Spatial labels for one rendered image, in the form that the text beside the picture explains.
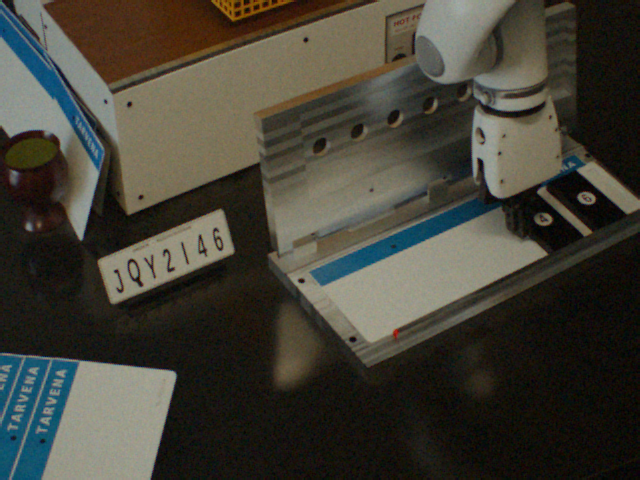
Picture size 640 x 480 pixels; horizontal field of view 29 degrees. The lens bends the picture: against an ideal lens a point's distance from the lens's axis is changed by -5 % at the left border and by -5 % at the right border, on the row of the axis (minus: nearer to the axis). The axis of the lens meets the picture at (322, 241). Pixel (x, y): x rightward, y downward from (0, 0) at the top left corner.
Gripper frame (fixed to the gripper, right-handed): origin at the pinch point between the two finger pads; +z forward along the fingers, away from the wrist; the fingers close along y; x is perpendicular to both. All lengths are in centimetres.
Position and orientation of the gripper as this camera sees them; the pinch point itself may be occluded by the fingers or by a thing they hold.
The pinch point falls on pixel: (519, 217)
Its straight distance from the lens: 147.6
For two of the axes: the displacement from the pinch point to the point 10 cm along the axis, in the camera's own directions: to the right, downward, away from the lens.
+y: 8.5, -3.6, 3.8
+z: 1.2, 8.4, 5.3
